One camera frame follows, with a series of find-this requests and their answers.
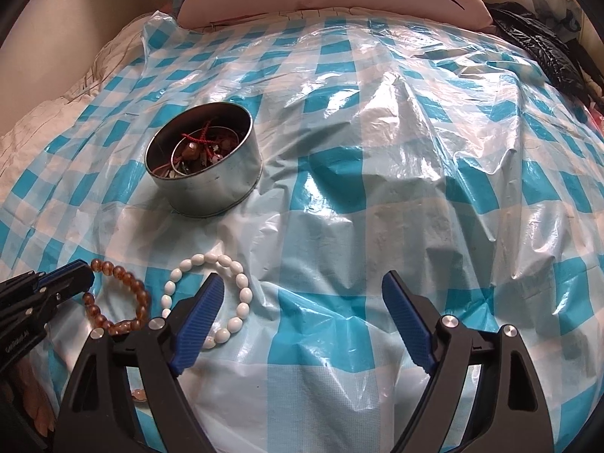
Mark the brown bead bracelet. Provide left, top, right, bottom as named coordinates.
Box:
left=82, top=259, right=153, bottom=336

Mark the white quilt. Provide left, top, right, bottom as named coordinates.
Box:
left=0, top=9, right=156, bottom=152

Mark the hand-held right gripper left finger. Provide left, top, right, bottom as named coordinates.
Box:
left=54, top=274, right=226, bottom=453

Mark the red cord bracelet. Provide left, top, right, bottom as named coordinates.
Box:
left=182, top=120, right=222, bottom=152

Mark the black puffer jacket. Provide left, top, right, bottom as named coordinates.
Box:
left=486, top=2, right=604, bottom=105

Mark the round metal tin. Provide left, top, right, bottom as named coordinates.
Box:
left=144, top=101, right=263, bottom=218

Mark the person's left hand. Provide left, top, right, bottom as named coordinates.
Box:
left=13, top=353, right=63, bottom=441

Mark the white bead bracelet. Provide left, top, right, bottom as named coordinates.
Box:
left=160, top=253, right=251, bottom=351

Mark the blue checkered plastic sheet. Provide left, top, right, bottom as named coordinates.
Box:
left=0, top=7, right=604, bottom=453

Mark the jewelry heap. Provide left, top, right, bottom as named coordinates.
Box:
left=150, top=125, right=248, bottom=181

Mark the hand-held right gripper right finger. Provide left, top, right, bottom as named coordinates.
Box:
left=381, top=271, right=550, bottom=453

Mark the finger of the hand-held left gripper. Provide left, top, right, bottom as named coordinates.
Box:
left=38, top=261, right=96, bottom=296
left=28, top=291, right=72, bottom=322

